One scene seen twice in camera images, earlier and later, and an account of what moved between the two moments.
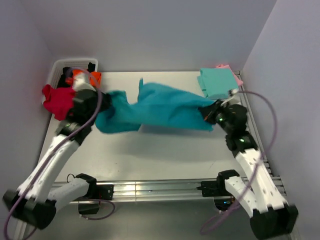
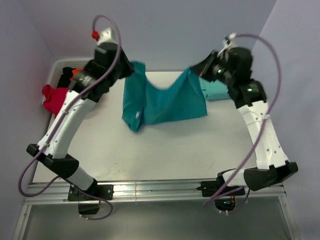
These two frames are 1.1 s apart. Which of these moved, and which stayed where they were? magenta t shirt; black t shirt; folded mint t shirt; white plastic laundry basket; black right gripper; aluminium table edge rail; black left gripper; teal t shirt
Moved: black left gripper; black right gripper; teal t shirt
Stayed: black t shirt; folded mint t shirt; aluminium table edge rail; white plastic laundry basket; magenta t shirt
